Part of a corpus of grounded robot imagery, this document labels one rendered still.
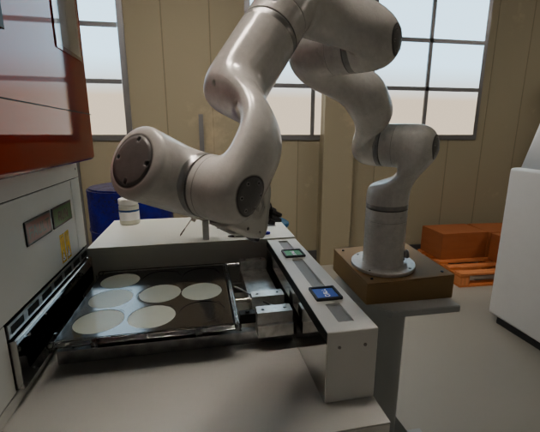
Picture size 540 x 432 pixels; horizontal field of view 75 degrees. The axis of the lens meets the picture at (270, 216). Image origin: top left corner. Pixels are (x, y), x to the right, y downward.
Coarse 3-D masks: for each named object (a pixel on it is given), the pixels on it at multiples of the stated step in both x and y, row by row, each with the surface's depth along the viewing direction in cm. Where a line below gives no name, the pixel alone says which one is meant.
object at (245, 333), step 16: (192, 336) 78; (208, 336) 78; (224, 336) 79; (240, 336) 80; (256, 336) 80; (288, 336) 82; (64, 352) 73; (80, 352) 73; (96, 352) 74; (112, 352) 75; (128, 352) 75; (144, 352) 76; (160, 352) 77
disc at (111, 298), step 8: (96, 296) 86; (104, 296) 86; (112, 296) 86; (120, 296) 86; (128, 296) 86; (88, 304) 82; (96, 304) 82; (104, 304) 82; (112, 304) 82; (120, 304) 82
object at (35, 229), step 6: (42, 216) 74; (48, 216) 77; (30, 222) 69; (36, 222) 71; (42, 222) 74; (48, 222) 77; (30, 228) 68; (36, 228) 71; (42, 228) 74; (48, 228) 76; (30, 234) 68; (36, 234) 71; (42, 234) 73; (30, 240) 68
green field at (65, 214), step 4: (64, 204) 86; (68, 204) 88; (56, 208) 81; (60, 208) 83; (64, 208) 86; (68, 208) 88; (56, 212) 81; (60, 212) 83; (64, 212) 86; (68, 212) 88; (56, 216) 81; (60, 216) 83; (64, 216) 86; (68, 216) 88; (56, 220) 81; (60, 220) 83; (64, 220) 86; (56, 224) 81; (60, 224) 83
